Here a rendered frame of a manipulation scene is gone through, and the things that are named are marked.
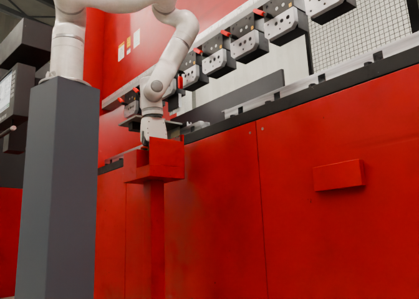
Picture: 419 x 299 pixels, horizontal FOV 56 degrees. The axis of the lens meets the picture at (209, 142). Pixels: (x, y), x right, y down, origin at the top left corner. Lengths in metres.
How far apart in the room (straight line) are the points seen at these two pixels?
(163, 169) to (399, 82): 0.85
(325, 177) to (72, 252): 0.84
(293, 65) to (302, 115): 5.57
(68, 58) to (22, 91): 1.30
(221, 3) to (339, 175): 1.08
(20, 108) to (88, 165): 1.40
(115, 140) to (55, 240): 1.56
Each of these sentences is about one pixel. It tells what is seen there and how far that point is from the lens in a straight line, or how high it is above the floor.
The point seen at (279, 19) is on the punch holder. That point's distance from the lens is 1.58.
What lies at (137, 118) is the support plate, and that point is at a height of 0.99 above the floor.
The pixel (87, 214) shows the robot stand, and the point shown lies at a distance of 1.44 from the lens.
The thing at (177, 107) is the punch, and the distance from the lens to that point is 2.06.
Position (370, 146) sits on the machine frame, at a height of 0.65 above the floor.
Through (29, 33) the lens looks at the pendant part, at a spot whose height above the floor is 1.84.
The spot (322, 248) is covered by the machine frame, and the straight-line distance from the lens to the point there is 1.19.
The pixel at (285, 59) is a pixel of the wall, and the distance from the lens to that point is 6.92.
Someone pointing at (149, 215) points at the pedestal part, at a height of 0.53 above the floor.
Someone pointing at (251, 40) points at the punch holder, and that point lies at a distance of 1.66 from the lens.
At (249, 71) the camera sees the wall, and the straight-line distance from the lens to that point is 7.20.
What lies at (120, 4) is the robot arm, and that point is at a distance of 1.72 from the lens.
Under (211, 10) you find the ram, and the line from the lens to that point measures 1.96.
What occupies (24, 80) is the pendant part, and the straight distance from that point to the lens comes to 2.87.
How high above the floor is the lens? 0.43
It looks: 14 degrees up
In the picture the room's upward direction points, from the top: 2 degrees counter-clockwise
